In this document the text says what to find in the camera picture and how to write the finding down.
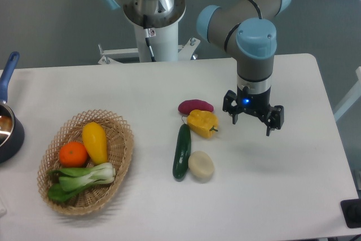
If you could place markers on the yellow mango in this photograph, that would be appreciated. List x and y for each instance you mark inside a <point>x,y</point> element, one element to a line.
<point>95,141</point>

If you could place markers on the orange fruit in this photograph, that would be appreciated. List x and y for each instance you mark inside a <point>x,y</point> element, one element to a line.
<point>73,155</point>

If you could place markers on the yellow bell pepper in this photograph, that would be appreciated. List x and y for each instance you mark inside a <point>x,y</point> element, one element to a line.
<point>203,123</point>

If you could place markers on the purple sweet potato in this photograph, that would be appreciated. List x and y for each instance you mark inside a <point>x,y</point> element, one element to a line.
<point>187,106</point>

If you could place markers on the white frame at right edge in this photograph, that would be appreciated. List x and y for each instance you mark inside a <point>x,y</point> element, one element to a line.
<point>349,99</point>

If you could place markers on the green bok choy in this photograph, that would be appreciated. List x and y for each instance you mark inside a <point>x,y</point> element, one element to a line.
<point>73,181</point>

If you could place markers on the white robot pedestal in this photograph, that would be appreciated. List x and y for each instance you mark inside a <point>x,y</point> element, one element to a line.
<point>153,45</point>

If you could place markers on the dark blue saucepan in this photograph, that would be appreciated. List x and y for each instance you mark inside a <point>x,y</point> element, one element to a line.
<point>12,130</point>

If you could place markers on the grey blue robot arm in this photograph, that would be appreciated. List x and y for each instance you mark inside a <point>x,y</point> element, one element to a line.
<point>245,32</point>

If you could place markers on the woven wicker basket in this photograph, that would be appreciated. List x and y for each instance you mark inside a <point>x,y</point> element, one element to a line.
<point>86,162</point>

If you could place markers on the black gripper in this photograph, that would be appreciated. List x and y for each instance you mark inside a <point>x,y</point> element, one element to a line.
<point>256,105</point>

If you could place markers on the black device at table edge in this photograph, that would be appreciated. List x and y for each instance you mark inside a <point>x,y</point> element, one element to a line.
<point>351,212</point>

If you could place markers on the beige potato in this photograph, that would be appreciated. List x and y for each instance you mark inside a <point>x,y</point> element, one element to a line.
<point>201,165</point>

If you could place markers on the green cucumber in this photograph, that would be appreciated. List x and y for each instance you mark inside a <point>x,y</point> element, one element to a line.
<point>182,152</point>

